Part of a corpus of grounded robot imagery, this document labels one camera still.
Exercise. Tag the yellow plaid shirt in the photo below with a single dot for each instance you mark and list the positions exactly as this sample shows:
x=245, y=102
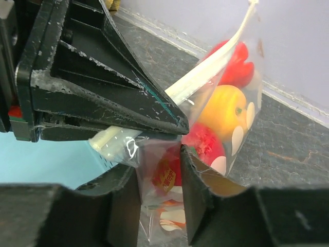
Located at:
x=112, y=5

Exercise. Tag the clear polka dot zip bag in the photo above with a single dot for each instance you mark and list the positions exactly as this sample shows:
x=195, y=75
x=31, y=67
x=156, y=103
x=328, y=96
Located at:
x=156, y=156

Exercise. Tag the yellow orange fake fruit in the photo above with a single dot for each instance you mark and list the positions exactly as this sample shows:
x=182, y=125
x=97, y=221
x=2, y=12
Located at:
x=224, y=111

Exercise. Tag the light blue plastic basket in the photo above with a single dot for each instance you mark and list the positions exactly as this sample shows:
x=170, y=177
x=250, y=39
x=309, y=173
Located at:
x=71, y=164

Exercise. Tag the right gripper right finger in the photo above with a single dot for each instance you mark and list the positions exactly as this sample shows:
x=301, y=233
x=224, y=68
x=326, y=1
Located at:
x=220, y=212

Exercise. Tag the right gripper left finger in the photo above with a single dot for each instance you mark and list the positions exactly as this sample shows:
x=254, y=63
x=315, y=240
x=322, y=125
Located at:
x=103, y=212

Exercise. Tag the red fake apple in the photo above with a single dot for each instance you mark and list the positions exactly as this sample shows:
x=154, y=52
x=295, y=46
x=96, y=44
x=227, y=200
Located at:
x=207, y=146

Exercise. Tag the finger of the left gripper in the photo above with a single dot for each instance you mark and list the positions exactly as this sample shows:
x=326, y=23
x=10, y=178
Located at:
x=77, y=76

